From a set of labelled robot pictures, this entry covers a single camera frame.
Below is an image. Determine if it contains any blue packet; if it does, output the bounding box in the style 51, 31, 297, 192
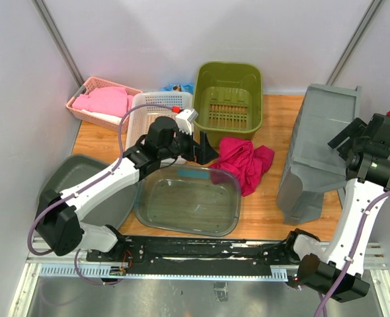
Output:
160, 83, 194, 95

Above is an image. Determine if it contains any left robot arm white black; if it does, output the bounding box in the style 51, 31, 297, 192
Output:
31, 116, 218, 262

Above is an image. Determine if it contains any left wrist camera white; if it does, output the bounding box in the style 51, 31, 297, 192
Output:
175, 108, 198, 135

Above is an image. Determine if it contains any pink plastic basket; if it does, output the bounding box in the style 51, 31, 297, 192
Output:
65, 77, 141, 133

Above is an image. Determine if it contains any dark grey tray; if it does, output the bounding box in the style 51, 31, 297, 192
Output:
40, 155, 139, 229

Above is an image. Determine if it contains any large grey plastic bin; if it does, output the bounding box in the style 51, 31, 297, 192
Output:
276, 84, 362, 225

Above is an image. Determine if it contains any white folded cloth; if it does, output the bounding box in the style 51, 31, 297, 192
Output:
82, 110, 122, 124

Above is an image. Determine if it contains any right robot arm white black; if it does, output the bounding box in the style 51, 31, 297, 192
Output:
282, 111, 390, 302

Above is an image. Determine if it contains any magenta crumpled cloth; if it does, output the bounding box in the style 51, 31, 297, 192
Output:
210, 137, 275, 197

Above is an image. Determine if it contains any green plastic basin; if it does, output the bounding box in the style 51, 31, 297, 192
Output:
192, 61, 264, 147

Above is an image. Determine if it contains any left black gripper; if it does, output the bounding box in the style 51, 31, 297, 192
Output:
160, 123, 219, 165

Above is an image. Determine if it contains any white perforated basket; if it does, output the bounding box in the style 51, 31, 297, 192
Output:
125, 91, 192, 150

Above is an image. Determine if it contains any clear plastic container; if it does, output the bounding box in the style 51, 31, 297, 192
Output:
134, 164, 241, 237

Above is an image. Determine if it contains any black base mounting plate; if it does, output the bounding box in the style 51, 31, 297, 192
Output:
86, 236, 301, 277

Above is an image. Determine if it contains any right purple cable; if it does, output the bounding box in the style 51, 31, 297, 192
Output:
313, 106, 390, 317

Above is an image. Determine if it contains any pink folded towel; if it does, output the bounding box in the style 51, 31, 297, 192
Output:
72, 87, 134, 117

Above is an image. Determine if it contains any white cable duct rail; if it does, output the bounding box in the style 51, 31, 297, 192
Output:
40, 264, 288, 282

